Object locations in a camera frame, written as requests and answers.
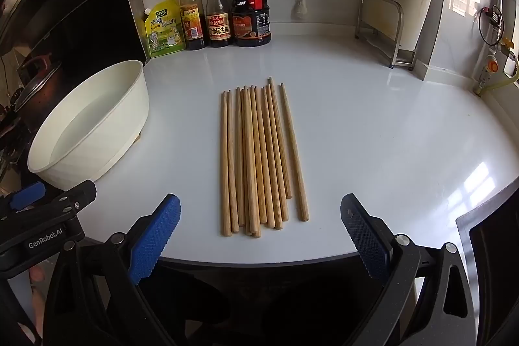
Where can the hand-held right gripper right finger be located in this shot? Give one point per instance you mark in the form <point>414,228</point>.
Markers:
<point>365,236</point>

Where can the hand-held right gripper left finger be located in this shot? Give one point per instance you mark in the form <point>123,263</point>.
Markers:
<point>156,236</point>

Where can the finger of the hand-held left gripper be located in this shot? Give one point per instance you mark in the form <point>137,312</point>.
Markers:
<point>79,190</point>
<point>26,196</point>

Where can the white plastic basin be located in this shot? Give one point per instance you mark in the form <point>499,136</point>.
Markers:
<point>101,119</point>

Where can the row of wooden chopsticks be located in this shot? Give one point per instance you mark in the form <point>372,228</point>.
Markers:
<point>251,167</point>

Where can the person's left hand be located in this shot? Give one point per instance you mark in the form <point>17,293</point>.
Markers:
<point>37,273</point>

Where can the brown pot with glass lid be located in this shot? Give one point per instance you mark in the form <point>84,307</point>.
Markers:
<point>36,86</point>

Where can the yellow seasoning pouch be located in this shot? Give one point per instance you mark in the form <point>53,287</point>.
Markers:
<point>164,34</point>

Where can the stainless steel rack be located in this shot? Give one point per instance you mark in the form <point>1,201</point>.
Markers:
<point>392,54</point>

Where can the dark vinegar bottle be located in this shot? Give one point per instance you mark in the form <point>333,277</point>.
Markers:
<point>192,25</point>

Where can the clear soy sauce bottle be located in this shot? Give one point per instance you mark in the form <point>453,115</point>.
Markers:
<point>218,30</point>

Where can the orange-knob gas valve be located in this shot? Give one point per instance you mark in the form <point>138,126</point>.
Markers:
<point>492,66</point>

